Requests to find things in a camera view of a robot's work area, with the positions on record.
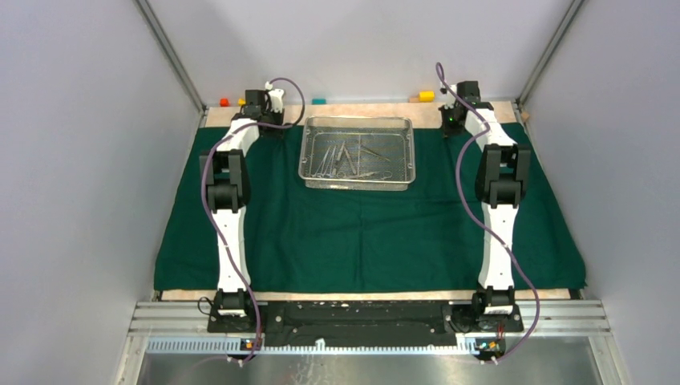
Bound metal mesh instrument tray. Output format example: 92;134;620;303
298;115;416;192

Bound steel tweezers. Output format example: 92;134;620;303
359;146;391;162

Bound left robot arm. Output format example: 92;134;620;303
200;82;285;332

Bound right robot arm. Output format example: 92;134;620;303
439;80;531;330

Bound surgical scissors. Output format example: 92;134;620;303
337;171;393;180

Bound yellow wooden block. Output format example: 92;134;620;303
418;91;435;103

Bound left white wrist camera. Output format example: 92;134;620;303
265;82;285;114

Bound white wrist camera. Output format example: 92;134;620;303
265;82;285;114
439;82;457;100

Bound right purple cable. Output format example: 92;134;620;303
435;62;541;366

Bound purple cable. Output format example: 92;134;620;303
435;62;541;366
199;77;306;367

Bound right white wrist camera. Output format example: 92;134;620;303
439;82;457;100

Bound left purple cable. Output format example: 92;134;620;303
199;77;306;367

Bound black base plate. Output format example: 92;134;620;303
207;301;524;348

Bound aluminium frame rail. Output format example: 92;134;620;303
128;300;611;337

